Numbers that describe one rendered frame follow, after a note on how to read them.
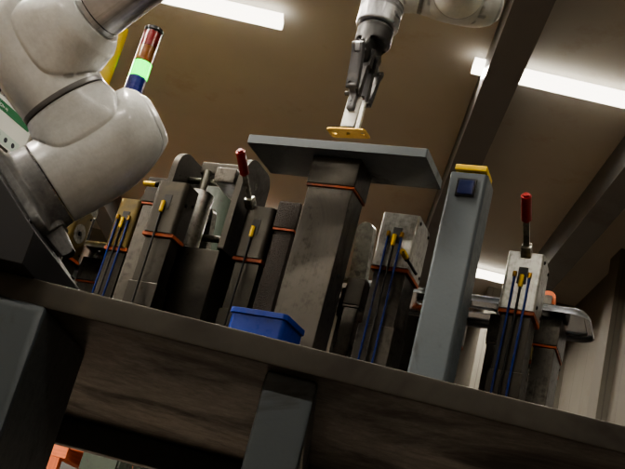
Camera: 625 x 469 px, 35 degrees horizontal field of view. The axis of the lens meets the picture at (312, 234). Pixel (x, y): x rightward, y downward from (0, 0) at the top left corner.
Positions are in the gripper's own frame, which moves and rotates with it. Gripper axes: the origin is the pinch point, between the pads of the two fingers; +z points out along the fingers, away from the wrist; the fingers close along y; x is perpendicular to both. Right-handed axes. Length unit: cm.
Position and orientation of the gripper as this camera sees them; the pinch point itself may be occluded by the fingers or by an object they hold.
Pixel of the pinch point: (353, 114)
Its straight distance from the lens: 198.1
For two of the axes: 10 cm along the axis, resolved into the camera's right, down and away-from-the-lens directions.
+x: -8.9, -0.8, 4.5
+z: -2.4, 9.1, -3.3
